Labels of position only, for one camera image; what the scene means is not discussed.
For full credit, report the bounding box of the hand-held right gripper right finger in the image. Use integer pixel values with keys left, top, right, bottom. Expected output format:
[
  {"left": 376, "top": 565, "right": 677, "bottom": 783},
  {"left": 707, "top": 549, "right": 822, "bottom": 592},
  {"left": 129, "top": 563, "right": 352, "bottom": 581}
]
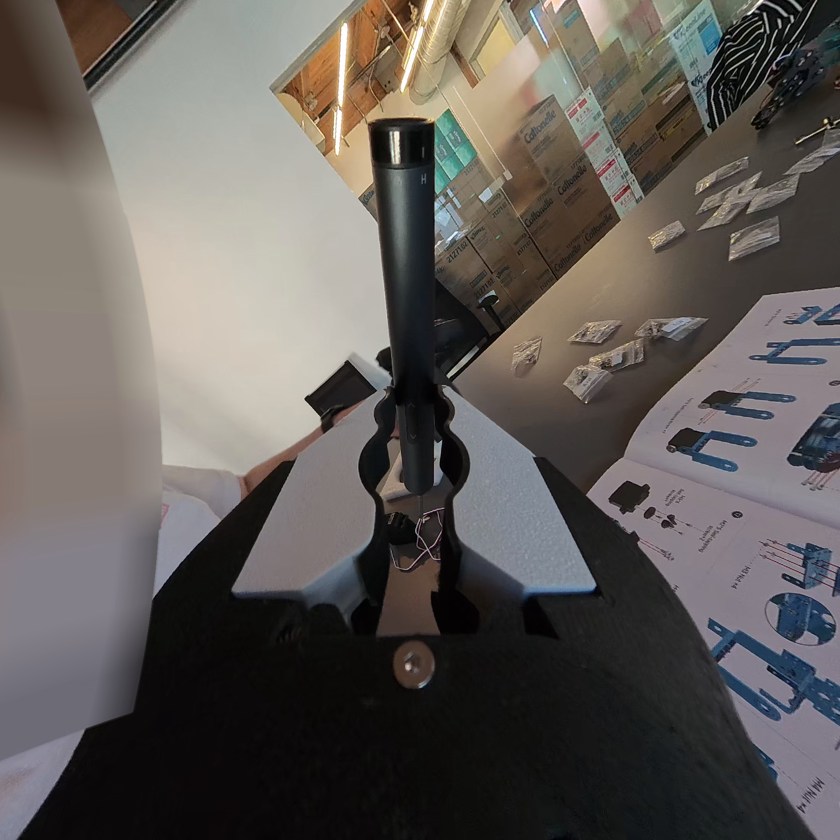
[{"left": 432, "top": 378, "right": 602, "bottom": 635}]

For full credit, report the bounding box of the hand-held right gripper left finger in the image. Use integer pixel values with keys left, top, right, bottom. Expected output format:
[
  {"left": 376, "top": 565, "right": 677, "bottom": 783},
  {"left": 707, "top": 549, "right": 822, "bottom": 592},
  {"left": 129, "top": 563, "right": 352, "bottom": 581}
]
[{"left": 231, "top": 386, "right": 398, "bottom": 635}]

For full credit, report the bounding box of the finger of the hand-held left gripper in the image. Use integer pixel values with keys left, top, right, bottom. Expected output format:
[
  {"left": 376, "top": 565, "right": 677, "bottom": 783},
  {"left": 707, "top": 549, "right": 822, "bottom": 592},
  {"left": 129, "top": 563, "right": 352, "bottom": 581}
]
[{"left": 348, "top": 354, "right": 389, "bottom": 395}]

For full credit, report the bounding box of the black electric screwdriver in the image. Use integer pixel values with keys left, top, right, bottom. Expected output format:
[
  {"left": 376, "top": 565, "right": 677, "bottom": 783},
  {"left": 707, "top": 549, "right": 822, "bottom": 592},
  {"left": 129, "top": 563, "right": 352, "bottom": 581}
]
[{"left": 366, "top": 118, "right": 439, "bottom": 521}]

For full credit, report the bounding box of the person's left forearm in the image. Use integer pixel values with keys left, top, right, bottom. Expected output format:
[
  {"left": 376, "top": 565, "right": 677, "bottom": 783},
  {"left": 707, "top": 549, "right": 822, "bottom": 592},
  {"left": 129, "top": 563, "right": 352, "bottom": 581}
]
[{"left": 239, "top": 453, "right": 296, "bottom": 498}]

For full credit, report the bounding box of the dark brown desk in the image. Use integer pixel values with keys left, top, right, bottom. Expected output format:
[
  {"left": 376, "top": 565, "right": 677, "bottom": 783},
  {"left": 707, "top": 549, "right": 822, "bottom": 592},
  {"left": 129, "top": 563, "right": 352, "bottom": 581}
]
[{"left": 377, "top": 62, "right": 840, "bottom": 635}]

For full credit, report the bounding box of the black office chair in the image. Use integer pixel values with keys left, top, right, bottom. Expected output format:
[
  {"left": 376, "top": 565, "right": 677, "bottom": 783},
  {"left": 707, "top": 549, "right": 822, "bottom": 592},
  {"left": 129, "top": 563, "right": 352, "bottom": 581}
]
[{"left": 433, "top": 279, "right": 509, "bottom": 382}]

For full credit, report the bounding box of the printed instruction booklet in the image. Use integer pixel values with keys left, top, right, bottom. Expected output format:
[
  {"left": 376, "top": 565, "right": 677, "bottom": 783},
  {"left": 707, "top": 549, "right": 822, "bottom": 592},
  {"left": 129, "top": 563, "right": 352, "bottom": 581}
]
[{"left": 586, "top": 287, "right": 840, "bottom": 840}]

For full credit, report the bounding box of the stack of teal boxes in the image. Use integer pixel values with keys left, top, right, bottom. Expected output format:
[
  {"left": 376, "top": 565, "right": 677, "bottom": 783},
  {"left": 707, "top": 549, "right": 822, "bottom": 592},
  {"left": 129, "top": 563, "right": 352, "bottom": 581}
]
[{"left": 430, "top": 108, "right": 476, "bottom": 185}]

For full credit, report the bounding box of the stack of brown cardboard boxes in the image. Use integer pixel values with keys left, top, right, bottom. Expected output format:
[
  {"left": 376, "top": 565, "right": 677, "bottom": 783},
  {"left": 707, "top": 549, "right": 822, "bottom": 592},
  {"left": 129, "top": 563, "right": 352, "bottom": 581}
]
[{"left": 361, "top": 0, "right": 723, "bottom": 316}]

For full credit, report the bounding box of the ceiling light strip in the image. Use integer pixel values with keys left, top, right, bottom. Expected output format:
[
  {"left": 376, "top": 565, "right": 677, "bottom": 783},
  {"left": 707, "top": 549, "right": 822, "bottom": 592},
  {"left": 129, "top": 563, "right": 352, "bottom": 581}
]
[
  {"left": 331, "top": 21, "right": 350, "bottom": 156},
  {"left": 399, "top": 0, "right": 435, "bottom": 93}
]

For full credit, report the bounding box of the stack of white red-label boxes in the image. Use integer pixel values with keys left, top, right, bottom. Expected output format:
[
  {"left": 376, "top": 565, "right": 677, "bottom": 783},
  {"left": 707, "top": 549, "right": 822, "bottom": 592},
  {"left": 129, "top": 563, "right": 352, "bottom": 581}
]
[{"left": 564, "top": 85, "right": 641, "bottom": 217}]

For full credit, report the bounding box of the red white servo cable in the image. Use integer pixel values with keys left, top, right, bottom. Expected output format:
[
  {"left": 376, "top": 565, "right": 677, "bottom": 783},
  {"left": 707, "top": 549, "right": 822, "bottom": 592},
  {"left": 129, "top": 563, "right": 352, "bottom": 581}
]
[{"left": 392, "top": 508, "right": 454, "bottom": 571}]

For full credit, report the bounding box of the silver ventilation duct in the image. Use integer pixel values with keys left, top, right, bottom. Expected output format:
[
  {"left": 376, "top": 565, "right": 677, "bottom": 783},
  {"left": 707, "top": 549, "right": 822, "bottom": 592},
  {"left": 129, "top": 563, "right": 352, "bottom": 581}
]
[{"left": 412, "top": 0, "right": 509, "bottom": 89}]

